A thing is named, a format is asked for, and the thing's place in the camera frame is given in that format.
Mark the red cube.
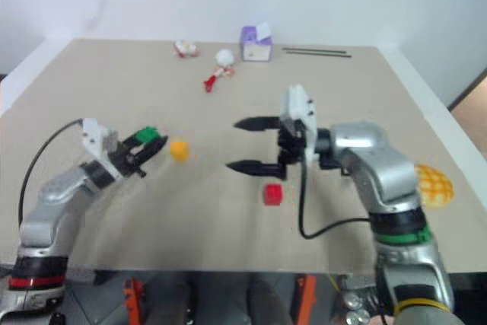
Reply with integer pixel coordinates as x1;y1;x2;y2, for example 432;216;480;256
263;183;285;207

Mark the yellow cube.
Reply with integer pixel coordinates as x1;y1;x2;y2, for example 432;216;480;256
169;141;190;163

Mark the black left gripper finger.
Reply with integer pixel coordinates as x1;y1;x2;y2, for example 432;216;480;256
120;132;143;151
131;134;169;164

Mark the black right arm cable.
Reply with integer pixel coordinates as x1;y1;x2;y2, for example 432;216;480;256
298;149;373;241

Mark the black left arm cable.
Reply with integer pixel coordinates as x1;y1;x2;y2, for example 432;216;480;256
18;119;84;227

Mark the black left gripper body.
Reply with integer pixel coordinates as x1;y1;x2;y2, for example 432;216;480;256
109;142;148;180

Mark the red and white toy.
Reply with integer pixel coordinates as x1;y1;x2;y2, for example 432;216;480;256
202;66;237;94

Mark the black table clamp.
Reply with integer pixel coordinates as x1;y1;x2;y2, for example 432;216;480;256
92;269;119;287

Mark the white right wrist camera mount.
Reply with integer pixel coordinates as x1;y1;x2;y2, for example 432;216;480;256
279;84;319;163

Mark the orange bracket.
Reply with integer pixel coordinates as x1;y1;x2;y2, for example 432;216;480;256
294;274;318;325
123;276;146;325

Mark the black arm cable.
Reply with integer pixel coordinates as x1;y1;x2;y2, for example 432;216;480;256
298;149;373;241
18;119;84;227

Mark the purple tissue box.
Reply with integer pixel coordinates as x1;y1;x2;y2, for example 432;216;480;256
239;21;274;63

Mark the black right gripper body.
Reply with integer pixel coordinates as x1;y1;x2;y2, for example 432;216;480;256
276;119;307;181

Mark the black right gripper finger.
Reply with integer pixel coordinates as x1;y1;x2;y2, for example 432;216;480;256
233;116;282;133
224;159;287;180

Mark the silver can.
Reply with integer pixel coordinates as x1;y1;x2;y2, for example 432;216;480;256
345;309;371;325
341;289;361;309

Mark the green cube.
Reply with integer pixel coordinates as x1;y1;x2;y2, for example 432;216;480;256
135;126;161;144

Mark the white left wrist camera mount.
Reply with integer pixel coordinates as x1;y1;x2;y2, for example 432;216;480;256
81;118;119;182

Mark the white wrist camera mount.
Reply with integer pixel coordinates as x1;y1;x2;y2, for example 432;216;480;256
81;118;119;182
279;84;319;163

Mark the thin black stick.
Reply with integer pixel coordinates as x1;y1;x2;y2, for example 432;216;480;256
286;51;352;59

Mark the white ball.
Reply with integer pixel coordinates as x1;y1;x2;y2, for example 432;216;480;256
215;48;234;68

